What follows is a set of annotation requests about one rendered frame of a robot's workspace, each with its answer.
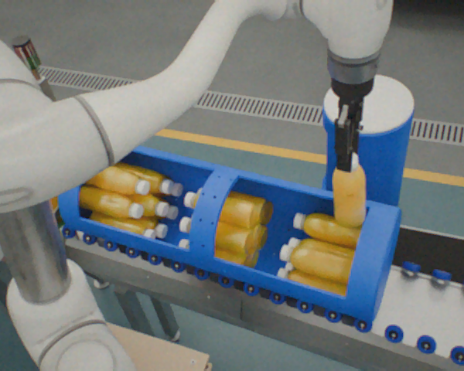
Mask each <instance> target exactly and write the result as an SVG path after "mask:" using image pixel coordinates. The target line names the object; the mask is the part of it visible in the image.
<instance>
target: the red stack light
mask: <svg viewBox="0 0 464 371"><path fill-rule="evenodd" d="M12 48H13V50H14V52H15V53H16V55H17V56H18V57H19V58H27V57H28V58H29V57H31V56H33V55H34V54H35V52H36V49H35V47H34V45H33V43H32V42H31V40H30V42H29V45H28V46H23V47H20V48H15V47H13V46H12Z"/></svg>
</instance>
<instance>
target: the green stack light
mask: <svg viewBox="0 0 464 371"><path fill-rule="evenodd" d="M20 60H21V61H22V62H23V63H24V64H25V65H26V67H27V68H28V69H29V70H31V71H32V70H36V69H37V68H39V66H40V65H41V61H40V59H39V56H38V54H37V52H35V54H34V55H33V56H31V57H29V58H28V57H27V58H20Z"/></svg>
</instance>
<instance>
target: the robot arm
mask: <svg viewBox="0 0 464 371"><path fill-rule="evenodd" d="M392 5H393V0H216V1H215V2H214V3H213V4H212V6H211V7H210V9H209V10H208V12H207V13H206V14H205V16H204V18H203V20H202V22H201V23H200V24H199V26H198V27H197V29H196V31H195V32H194V33H193V35H192V36H191V38H190V39H189V41H188V43H187V44H186V45H185V47H184V48H183V50H182V51H181V53H180V55H179V56H178V58H177V59H176V60H175V62H174V63H173V64H172V65H171V66H170V67H168V68H167V69H166V70H164V71H163V72H161V73H159V74H157V75H156V76H154V77H151V78H149V79H147V80H143V81H140V82H137V83H132V84H129V85H125V86H122V87H116V88H113V89H110V90H108V89H106V90H99V91H94V92H90V93H86V94H81V95H78V96H75V97H71V98H69V99H66V100H62V101H59V102H53V101H52V100H51V99H50V98H48V97H47V96H46V95H45V94H44V93H43V92H42V89H41V87H40V86H39V84H38V83H37V81H36V79H35V78H34V76H33V75H32V74H31V72H30V71H29V69H28V68H27V67H26V65H25V64H24V63H23V62H22V61H21V60H20V58H19V57H18V56H17V55H16V54H15V53H13V51H11V50H10V48H8V47H7V46H6V45H5V44H4V43H3V42H2V41H1V40H0V246H1V249H2V252H3V254H4V256H5V259H6V260H7V262H8V265H9V268H10V270H11V272H12V275H13V279H12V280H11V282H10V284H9V288H8V294H7V305H8V309H9V313H10V315H11V317H12V320H13V322H14V325H15V327H16V329H17V330H16V331H17V332H18V334H19V337H20V339H21V340H22V343H24V345H25V347H26V348H27V350H28V351H29V354H30V355H31V357H32V358H33V359H34V361H35V362H36V364H37V365H38V367H39V369H40V370H41V371H138V370H137V368H136V366H135V364H134V363H133V360H132V358H131V357H130V355H129V354H128V353H127V351H126V350H125V348H124V347H123V345H122V344H121V343H120V342H119V341H118V340H117V339H116V337H115V336H114V334H113V333H112V332H111V330H110V329H109V327H108V325H107V323H106V321H105V320H104V316H103V315H102V313H101V311H100V309H99V307H98V306H97V302H96V300H95V298H94V296H93V294H92V292H91V290H90V287H89V285H88V281H87V278H86V276H85V274H84V272H83V270H82V269H81V267H80V266H79V265H78V264H75V263H74V262H73V261H71V260H68V259H67V258H66V255H65V252H64V249H63V244H62V241H61V238H60V234H59V231H58V228H57V225H56V220H55V217H54V214H53V209H52V206H51V204H50V200H51V199H52V198H53V197H55V196H58V195H60V194H62V193H64V192H66V191H69V190H71V189H73V188H75V187H77V186H79V185H81V184H83V183H85V182H86V181H87V180H88V179H90V178H92V177H93V176H96V175H98V174H99V173H101V172H103V171H104V170H105V169H107V168H109V167H111V166H112V165H114V164H115V163H116V162H118V161H119V160H120V159H122V158H123V157H124V156H126V155H128V154H129V153H130V152H132V151H133V150H134V149H136V148H137V147H138V146H139V145H141V144H142V143H143V142H144V141H146V140H148V139H149V138H150V137H151V136H153V135H154V134H156V133H159V132H160V131H161V130H163V129H164V128H166V127H167V126H168V125H170V124H171V123H172V122H173V121H175V120H176V119H178V118H179V117H181V116H182V115H183V114H185V113H186V112H187V111H188V110H189V109H190V108H191V107H192V106H193V105H194V104H195V103H196V102H197V101H198V100H199V99H200V98H201V97H202V96H203V95H204V94H205V92H206V90H207V89H208V87H209V86H210V83H211V82H212V81H213V78H214V77H215V75H216V73H217V71H218V69H219V67H220V64H221V63H222V61H223V58H224V57H225V55H226V53H227V51H228V49H229V47H230V44H231V43H232V40H233V38H234V34H235V32H236V31H237V28H238V27H239V25H240V24H241V23H242V22H243V21H244V20H245V19H247V18H249V17H251V16H253V15H258V14H262V15H263V16H264V17H265V18H266V19H270V20H276V19H300V18H301V17H303V18H304V19H307V20H308V21H310V22H311V23H312V24H313V25H314V26H315V27H316V28H317V29H318V30H319V31H320V33H321V34H322V36H323V37H324V38H326V39H328V48H327V70H328V72H329V75H330V76H331V89H332V92H333V93H334V94H335V95H336V96H338V97H339V102H338V106H337V107H338V118H335V120H334V122H333V123H334V126H335V145H334V147H333V148H334V149H335V150H334V152H335V153H337V160H336V170H339V171H342V172H348V173H351V172H352V167H353V153H356V154H357V156H358V153H359V143H360V131H362V130H363V127H364V125H361V124H360V122H361V121H362V120H363V106H364V98H365V97H366V96H367V95H369V94H370V93H371V91H372V90H373V88H374V77H375V76H376V75H377V70H378V68H379V66H380V60H381V55H382V50H383V45H384V44H383V41H384V37H385V35H386V33H387V30H388V26H389V23H390V20H391V13H392ZM358 130H360V131H358Z"/></svg>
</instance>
